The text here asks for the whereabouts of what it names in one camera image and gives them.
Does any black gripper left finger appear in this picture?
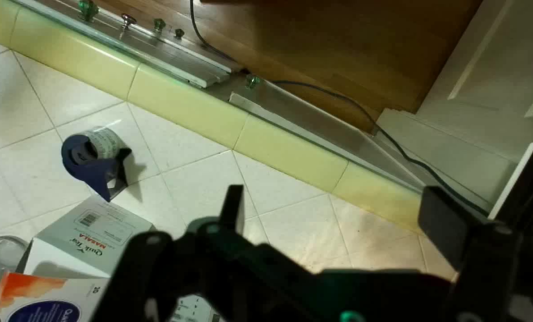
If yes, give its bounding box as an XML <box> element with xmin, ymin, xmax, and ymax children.
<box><xmin>185</xmin><ymin>182</ymin><xmax>249</xmax><ymax>252</ymax></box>

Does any white panelled door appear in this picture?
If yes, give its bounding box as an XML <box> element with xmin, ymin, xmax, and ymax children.
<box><xmin>417</xmin><ymin>0</ymin><xmax>533</xmax><ymax>153</ymax></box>

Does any thin black floor cable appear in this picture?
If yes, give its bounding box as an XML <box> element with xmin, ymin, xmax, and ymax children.
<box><xmin>187</xmin><ymin>0</ymin><xmax>496</xmax><ymax>216</ymax></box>

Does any black monitor screen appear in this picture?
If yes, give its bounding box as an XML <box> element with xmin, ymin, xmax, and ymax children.
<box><xmin>487</xmin><ymin>141</ymin><xmax>533</xmax><ymax>239</ymax></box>

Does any blue tape dispenser white tape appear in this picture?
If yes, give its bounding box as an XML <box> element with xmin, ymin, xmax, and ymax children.
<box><xmin>60</xmin><ymin>125</ymin><xmax>135</xmax><ymax>204</ymax></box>

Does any white box grey print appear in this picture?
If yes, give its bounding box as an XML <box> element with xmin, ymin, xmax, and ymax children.
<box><xmin>17</xmin><ymin>195</ymin><xmax>156</xmax><ymax>282</ymax></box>

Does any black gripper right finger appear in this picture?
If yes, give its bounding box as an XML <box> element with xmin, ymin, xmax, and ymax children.
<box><xmin>417</xmin><ymin>184</ymin><xmax>510</xmax><ymax>322</ymax></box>

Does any white orange box blue circle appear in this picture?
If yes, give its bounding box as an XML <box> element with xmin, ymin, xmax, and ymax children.
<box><xmin>0</xmin><ymin>270</ymin><xmax>113</xmax><ymax>322</ymax></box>

